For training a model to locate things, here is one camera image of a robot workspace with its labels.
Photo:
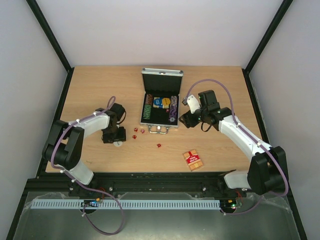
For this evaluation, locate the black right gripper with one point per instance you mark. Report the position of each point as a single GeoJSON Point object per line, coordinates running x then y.
{"type": "Point", "coordinates": [188, 119]}

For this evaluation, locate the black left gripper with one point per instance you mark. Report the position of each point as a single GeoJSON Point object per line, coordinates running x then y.
{"type": "Point", "coordinates": [122, 136]}

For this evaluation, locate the white dealer button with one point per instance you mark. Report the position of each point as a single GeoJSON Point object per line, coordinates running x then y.
{"type": "Point", "coordinates": [118, 143]}

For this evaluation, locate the aluminium poker case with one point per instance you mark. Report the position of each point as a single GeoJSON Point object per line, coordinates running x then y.
{"type": "Point", "coordinates": [161, 83]}

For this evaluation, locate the blue round button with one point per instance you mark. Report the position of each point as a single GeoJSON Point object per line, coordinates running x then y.
{"type": "Point", "coordinates": [157, 102]}

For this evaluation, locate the orange round button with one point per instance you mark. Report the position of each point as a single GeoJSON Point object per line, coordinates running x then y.
{"type": "Point", "coordinates": [166, 102]}

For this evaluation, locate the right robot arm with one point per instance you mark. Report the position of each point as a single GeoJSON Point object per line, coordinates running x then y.
{"type": "Point", "coordinates": [268, 165]}

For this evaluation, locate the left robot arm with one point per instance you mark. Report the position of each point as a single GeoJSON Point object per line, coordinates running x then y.
{"type": "Point", "coordinates": [63, 147]}

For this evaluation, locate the purple poker chip stack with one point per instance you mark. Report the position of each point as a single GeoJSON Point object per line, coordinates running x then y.
{"type": "Point", "coordinates": [173, 108]}

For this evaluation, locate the blue gold card deck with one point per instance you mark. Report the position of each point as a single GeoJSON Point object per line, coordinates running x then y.
{"type": "Point", "coordinates": [162, 107]}

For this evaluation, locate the red card deck box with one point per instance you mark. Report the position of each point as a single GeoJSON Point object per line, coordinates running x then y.
{"type": "Point", "coordinates": [193, 160]}

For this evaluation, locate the green poker chip stack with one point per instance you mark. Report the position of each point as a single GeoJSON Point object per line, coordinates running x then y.
{"type": "Point", "coordinates": [147, 111]}

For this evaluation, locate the brown poker chip stack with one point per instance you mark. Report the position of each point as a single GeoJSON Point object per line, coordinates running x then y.
{"type": "Point", "coordinates": [149, 99]}

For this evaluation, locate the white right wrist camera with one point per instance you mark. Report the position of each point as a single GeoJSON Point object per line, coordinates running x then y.
{"type": "Point", "coordinates": [192, 102]}

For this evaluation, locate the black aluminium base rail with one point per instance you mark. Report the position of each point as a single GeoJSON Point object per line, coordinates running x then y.
{"type": "Point", "coordinates": [196, 184]}

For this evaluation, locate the light blue cable duct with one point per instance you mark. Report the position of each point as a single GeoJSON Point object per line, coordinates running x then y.
{"type": "Point", "coordinates": [126, 204]}

